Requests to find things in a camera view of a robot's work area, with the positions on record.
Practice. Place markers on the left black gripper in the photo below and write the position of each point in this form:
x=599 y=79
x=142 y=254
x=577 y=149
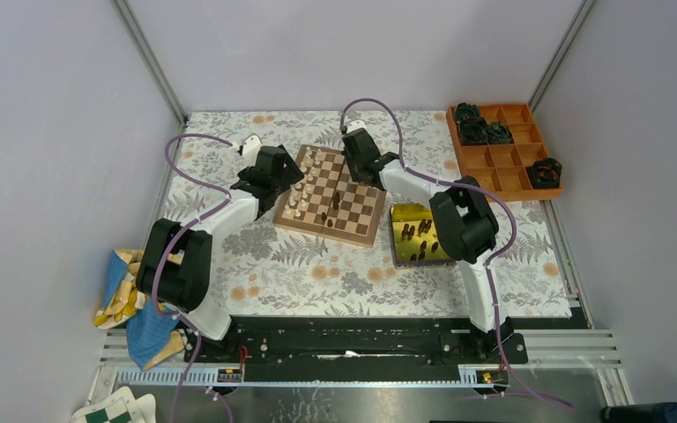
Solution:
x=289 y=175

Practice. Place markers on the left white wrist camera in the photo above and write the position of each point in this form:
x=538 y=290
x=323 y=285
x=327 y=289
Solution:
x=251 y=146

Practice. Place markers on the green checkered paper board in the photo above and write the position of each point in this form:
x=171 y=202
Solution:
x=120 y=407

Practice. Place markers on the black part on tray edge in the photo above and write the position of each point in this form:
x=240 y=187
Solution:
x=545 y=173

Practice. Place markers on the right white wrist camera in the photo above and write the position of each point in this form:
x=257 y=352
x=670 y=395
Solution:
x=353 y=126

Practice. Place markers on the black cylinder object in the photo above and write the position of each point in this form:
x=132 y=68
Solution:
x=664 y=412

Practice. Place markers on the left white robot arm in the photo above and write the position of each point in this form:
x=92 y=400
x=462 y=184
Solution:
x=176 y=265

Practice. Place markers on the black part in tray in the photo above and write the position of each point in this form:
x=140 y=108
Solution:
x=474 y=129

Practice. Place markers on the yellow tin box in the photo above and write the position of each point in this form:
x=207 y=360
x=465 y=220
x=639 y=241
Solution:
x=414 y=240

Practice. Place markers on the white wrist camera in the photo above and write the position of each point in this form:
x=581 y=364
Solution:
x=353 y=126
x=251 y=146

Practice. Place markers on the orange compartment tray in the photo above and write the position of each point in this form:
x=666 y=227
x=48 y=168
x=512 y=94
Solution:
x=502 y=169

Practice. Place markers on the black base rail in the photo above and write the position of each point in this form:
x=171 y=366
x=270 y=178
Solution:
x=356 y=349

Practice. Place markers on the blue yellow cloth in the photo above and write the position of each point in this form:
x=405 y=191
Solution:
x=151 y=338

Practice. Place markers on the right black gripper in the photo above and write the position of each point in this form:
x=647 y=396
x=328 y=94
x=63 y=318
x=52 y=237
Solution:
x=356 y=178

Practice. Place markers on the wooden chess board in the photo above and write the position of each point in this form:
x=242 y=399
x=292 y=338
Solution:
x=361 y=207

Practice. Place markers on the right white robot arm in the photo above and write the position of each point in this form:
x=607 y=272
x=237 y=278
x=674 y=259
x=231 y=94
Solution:
x=465 y=224

